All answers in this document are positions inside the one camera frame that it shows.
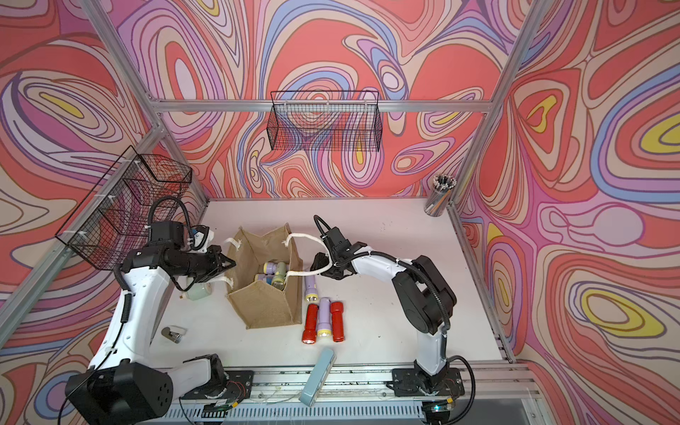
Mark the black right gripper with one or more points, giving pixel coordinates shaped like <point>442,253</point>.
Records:
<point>318,266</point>

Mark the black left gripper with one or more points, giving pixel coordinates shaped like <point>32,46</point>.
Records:
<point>215,258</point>

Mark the brown burlap tote bag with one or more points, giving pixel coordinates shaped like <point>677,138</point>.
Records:
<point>262,305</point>

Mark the green flashlight row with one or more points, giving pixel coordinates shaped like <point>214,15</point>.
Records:
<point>279,279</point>

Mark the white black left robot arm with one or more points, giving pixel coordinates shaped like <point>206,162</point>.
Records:
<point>120,385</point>

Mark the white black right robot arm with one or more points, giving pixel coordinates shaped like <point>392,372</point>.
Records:
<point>426,300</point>

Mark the pale green small object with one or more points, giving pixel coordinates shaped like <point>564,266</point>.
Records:
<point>199,291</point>

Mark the red flashlight lower middle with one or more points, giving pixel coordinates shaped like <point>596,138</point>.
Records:
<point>337,321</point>

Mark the red flashlight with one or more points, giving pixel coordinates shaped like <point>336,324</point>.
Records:
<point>309,334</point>
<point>337,321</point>

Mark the small grey metal object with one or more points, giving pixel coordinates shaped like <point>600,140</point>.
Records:
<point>173,334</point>

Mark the red flashlight lower left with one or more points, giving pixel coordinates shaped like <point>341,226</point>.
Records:
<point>309,334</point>

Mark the silver metal pen cup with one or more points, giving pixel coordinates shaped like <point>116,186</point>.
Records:
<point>440,196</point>

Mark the grey blue rectangular block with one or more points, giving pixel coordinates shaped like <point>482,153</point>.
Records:
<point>317,377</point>

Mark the black wire basket left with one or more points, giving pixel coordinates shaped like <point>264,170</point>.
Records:
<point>113,221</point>

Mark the black wire basket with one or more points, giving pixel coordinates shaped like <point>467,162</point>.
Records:
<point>113,221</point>
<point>325,121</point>

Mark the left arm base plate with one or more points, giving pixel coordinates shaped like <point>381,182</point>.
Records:
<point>236,385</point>

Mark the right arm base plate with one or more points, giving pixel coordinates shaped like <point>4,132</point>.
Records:
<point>412,382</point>

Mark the black wire basket back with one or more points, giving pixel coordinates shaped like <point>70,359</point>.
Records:
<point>325,121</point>

